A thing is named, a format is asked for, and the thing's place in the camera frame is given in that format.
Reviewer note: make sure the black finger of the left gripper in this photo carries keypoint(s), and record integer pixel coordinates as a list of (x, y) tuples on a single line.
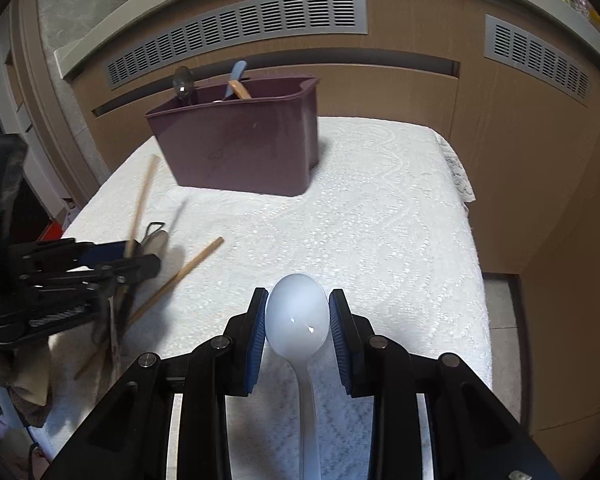
[(90, 259)]

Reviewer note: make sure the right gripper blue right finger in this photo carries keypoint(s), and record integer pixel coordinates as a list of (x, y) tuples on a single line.
[(349, 335)]

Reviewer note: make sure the white lace tablecloth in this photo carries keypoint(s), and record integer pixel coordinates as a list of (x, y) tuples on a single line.
[(382, 219)]

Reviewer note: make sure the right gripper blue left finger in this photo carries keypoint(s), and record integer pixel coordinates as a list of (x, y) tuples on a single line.
[(247, 334)]

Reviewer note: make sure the light blue handled scoop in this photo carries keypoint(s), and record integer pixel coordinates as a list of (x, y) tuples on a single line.
[(236, 73)]

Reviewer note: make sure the white plastic spoon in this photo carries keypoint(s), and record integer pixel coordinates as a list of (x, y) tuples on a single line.
[(297, 322)]

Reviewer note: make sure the brown wooden spoon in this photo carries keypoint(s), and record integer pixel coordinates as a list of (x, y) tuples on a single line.
[(239, 90)]

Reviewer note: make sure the long grey vent grille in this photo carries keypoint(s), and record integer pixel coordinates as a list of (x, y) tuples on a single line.
[(238, 23)]

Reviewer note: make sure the light wooden chopstick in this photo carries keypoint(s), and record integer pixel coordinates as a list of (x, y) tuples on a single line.
[(141, 204)]

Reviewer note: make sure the maroon plastic utensil caddy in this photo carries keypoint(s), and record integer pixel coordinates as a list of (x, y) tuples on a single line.
[(267, 144)]

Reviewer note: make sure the short grey vent grille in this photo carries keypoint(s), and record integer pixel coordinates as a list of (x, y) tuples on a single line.
[(515, 47)]

